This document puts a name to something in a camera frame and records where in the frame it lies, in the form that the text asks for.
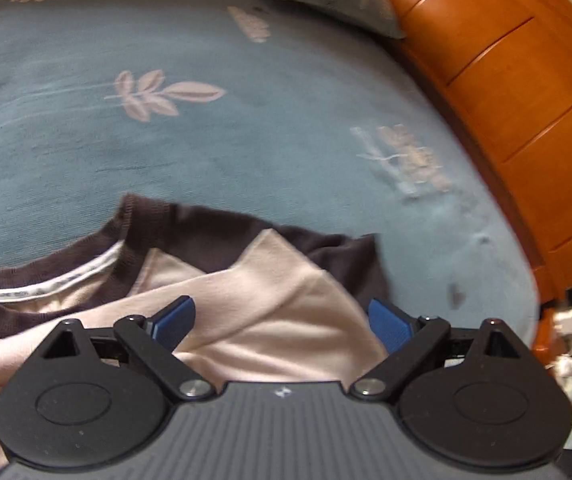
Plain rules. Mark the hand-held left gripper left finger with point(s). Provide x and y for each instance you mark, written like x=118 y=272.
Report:
x=173 y=317

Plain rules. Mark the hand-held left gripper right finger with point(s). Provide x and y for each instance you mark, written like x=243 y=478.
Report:
x=391 y=325

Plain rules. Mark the beige and dark printed shirt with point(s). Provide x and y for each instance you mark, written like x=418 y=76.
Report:
x=241 y=280

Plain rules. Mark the blue floral bed sheet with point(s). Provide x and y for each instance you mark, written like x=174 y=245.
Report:
x=215 y=110

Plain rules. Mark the wooden headboard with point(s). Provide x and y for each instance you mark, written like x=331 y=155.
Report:
x=516 y=110

